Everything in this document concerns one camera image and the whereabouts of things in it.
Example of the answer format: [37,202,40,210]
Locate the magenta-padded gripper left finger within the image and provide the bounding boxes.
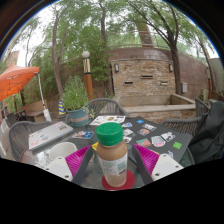
[44,144,97,186]

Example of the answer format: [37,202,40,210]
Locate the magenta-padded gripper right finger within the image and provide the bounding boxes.
[130,143,185,186]

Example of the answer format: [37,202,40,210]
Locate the green-capped brown drink bottle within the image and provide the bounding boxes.
[95,122,129,188]

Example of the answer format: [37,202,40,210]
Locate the white ceramic mug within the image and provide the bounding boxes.
[46,141,78,162]

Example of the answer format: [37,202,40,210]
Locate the silver laptop with stickers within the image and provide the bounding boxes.
[27,120,74,151]

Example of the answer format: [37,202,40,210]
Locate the black laptop with stickers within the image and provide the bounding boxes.
[91,115,194,164]

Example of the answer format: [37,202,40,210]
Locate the flat round red coaster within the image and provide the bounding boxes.
[101,169,136,192]

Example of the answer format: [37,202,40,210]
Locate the grey wicker chair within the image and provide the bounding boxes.
[8,120,54,163]
[159,98,211,136]
[87,97,129,118]

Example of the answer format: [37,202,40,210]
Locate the black jacket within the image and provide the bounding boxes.
[188,99,224,164]

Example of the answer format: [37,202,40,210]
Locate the blue yellow striped cone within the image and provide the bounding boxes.
[58,98,67,116]

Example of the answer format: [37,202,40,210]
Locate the wooden bench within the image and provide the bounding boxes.
[21,101,46,123]

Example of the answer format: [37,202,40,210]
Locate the potted plant in blue pot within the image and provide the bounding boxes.
[61,75,92,127]

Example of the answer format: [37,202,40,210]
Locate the orange canopy tent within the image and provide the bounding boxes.
[0,63,53,123]

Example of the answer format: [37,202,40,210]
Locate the wooden lamp post with globe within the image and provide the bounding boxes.
[81,50,95,101]

